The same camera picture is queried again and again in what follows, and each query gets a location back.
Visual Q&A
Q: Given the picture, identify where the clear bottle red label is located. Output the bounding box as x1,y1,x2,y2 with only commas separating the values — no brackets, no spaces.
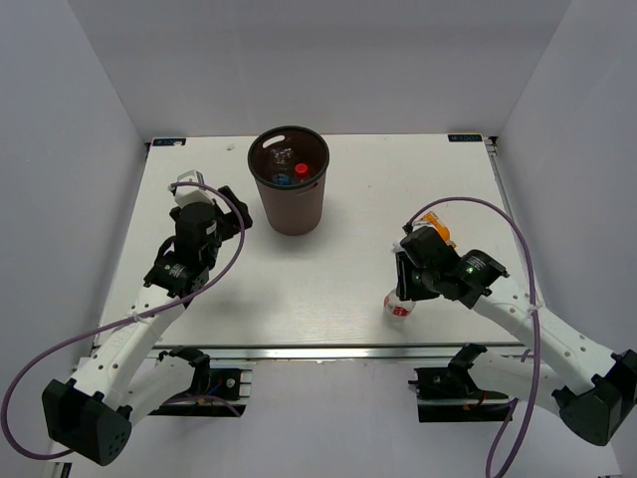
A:
292,162,311,184

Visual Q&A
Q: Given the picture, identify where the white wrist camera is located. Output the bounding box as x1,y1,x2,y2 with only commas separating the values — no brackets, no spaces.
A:
402,218,437,235
168,169,216,208

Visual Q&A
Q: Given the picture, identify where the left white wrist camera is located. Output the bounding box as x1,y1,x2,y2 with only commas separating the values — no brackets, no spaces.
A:
168,169,216,208

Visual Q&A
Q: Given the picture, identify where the orange juice bottle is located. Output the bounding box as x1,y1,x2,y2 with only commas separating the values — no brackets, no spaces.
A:
421,211,456,248

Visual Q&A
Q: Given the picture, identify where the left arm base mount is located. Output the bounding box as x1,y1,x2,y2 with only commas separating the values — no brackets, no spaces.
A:
149,347,253,418

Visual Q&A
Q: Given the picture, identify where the blue table sticker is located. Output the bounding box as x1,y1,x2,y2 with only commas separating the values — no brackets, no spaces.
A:
151,137,186,147
447,133,483,142

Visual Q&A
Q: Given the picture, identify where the right blue table sticker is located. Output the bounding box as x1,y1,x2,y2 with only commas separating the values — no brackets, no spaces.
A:
447,133,483,142

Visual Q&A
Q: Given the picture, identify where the left blue table sticker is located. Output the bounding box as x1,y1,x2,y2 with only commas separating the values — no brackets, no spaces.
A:
151,137,186,147

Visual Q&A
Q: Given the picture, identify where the clear bottle blue label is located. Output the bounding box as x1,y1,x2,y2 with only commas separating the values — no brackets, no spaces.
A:
268,147,299,186

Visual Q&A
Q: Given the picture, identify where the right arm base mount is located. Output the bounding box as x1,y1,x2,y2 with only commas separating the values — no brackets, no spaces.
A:
408,344,512,423

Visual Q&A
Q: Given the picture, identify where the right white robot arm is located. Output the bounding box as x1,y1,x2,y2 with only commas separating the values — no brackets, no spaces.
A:
396,226,636,446

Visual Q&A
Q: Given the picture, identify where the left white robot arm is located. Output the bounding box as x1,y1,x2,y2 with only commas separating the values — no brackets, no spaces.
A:
42,181,253,466

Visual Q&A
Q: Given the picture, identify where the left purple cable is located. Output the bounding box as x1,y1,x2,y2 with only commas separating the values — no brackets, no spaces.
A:
2,181,246,459

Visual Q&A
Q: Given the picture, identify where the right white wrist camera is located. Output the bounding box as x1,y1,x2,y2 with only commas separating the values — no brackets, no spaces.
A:
402,218,437,235

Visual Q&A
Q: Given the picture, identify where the small red-cap bottle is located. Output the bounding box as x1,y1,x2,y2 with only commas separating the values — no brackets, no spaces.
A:
383,289,415,319

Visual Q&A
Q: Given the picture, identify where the brown plastic waste bin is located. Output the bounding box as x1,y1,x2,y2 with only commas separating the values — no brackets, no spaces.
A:
248,125,329,236

